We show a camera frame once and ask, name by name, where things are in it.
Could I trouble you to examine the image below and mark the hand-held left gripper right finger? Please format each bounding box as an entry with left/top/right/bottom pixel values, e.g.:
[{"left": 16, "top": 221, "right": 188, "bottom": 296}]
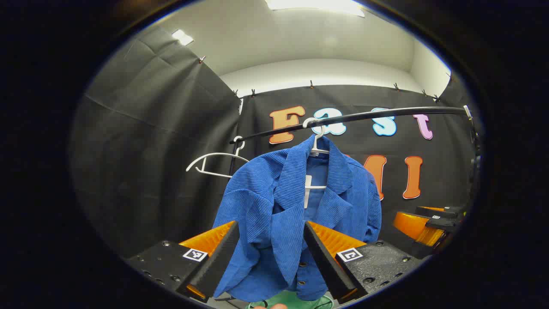
[{"left": 304, "top": 221, "right": 423, "bottom": 301}]

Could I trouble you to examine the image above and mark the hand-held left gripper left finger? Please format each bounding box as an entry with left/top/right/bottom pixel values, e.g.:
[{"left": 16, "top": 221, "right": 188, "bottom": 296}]
[{"left": 124, "top": 221, "right": 241, "bottom": 303}]

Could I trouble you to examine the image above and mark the green laundry hamper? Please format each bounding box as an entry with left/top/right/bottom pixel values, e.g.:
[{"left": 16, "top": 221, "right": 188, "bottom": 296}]
[{"left": 247, "top": 291, "right": 335, "bottom": 309}]

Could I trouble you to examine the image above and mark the blue corduroy jacket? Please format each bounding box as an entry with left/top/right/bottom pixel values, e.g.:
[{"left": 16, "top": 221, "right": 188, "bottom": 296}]
[{"left": 213, "top": 134, "right": 382, "bottom": 302}]

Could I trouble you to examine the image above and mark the white plastic clothes hanger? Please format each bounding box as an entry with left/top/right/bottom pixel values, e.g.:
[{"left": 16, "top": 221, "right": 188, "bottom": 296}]
[
  {"left": 302, "top": 117, "right": 331, "bottom": 190},
  {"left": 186, "top": 136, "right": 250, "bottom": 179}
]

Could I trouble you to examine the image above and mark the black clothes rack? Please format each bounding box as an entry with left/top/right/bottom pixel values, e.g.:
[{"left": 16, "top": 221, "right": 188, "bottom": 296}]
[{"left": 229, "top": 105, "right": 480, "bottom": 181}]

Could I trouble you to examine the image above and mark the black backdrop cloth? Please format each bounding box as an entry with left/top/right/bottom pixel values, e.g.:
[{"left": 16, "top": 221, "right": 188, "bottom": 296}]
[{"left": 71, "top": 24, "right": 483, "bottom": 258}]

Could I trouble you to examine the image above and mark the small ceiling light panel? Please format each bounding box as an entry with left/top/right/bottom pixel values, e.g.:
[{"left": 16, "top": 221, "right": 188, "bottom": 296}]
[{"left": 172, "top": 29, "right": 194, "bottom": 46}]

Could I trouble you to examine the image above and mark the large ceiling light panel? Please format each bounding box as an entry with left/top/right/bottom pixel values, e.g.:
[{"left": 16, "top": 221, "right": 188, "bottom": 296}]
[{"left": 264, "top": 0, "right": 366, "bottom": 18}]

